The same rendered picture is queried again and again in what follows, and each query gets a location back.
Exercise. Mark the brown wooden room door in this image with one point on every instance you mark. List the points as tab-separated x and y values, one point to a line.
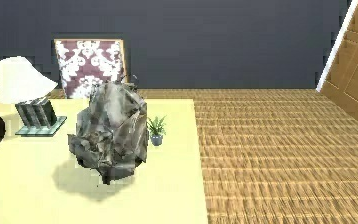
350	73

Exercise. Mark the pale yellow table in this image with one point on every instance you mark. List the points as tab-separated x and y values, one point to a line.
27	186

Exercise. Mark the grey crumpled rock sculpture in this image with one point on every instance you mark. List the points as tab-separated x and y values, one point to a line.
113	130

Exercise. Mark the maroon white patterned chair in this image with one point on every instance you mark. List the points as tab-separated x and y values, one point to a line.
87	63

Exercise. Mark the white shade table lamp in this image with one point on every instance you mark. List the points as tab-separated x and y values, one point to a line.
20	83

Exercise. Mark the small green houseplant grey pot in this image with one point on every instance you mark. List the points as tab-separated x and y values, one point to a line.
156	131

